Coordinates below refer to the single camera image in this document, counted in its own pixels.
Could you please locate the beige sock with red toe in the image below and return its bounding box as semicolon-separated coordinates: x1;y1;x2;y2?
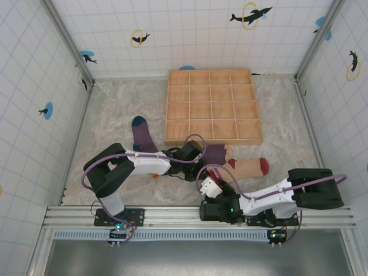
214;157;270;183
224;145;239;162

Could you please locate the wooden compartment tray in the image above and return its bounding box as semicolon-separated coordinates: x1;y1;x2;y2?
164;68;264;147

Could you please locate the right controller board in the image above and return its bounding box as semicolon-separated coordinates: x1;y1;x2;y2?
266;228;288;248

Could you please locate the controller board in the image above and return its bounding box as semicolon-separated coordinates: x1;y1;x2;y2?
108;223;136;248
266;228;288;248

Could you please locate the grey metal sheet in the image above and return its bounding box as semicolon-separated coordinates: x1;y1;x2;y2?
43;238;356;276

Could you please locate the left controller board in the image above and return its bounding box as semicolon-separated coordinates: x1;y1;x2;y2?
108;223;136;248

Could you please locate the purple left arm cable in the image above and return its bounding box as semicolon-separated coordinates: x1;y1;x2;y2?
81;133;207;247

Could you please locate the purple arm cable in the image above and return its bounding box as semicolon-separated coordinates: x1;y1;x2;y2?
195;163;350;247
81;133;207;247

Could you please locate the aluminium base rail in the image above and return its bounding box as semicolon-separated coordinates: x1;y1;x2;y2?
43;204;357;230

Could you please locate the grey slotted cable duct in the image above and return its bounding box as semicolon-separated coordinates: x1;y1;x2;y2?
53;229;273;242

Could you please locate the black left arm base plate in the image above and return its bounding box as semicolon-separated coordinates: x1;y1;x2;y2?
94;207;145;228

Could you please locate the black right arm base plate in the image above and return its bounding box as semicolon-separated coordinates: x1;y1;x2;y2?
246;212;299;228

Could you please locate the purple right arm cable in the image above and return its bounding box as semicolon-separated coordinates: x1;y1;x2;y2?
195;163;350;247

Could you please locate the aluminium back frame rail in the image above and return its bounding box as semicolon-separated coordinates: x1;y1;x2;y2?
91;74;298;83

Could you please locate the aluminium side frame rail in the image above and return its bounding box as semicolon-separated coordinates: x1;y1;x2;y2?
58;79;97;206
293;75;338;205

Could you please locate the small dolphin yellow ring sticker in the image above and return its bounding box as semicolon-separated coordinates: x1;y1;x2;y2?
131;28;151;48
77;71;89;92

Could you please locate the large dolphin yellow ring sticker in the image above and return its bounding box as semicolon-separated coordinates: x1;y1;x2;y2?
229;2;273;31

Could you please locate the aluminium corner post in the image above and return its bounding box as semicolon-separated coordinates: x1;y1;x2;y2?
43;0;95;86
294;0;346;81

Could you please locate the upright dolphin yellow ring sticker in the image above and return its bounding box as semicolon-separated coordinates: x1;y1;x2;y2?
346;50;362;82

